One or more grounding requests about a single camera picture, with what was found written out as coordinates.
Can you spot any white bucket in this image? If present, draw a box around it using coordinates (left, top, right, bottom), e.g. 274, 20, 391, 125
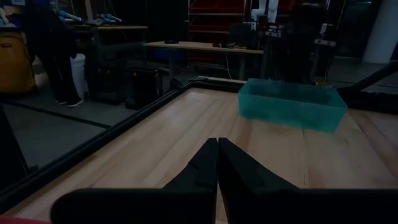
69, 53, 90, 100

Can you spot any person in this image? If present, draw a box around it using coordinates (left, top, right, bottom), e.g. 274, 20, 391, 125
23, 0, 85, 108

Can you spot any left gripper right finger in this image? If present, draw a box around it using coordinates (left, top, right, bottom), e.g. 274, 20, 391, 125
218, 138, 398, 224

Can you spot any black aluminium table frame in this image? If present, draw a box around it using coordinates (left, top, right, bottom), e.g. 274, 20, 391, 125
0, 60, 398, 215

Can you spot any wooden workbench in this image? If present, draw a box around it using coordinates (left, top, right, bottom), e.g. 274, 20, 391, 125
142, 40, 265, 82
73, 24, 149, 34

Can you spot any red storage bin rack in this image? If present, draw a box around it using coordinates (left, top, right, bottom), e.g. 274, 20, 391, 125
188, 0, 249, 63

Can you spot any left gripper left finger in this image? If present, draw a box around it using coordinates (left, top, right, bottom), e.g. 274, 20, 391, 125
50, 138, 219, 224

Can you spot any yellow container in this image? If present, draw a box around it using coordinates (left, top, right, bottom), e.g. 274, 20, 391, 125
0, 30, 37, 94

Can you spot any red plastic bin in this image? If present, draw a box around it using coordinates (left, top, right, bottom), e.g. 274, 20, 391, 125
0, 216, 50, 224

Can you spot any teal plastic bin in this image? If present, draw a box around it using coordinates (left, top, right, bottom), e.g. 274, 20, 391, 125
238, 77, 348, 134

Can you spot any black waste bin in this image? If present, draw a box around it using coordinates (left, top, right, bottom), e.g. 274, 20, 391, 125
125, 67, 165, 110

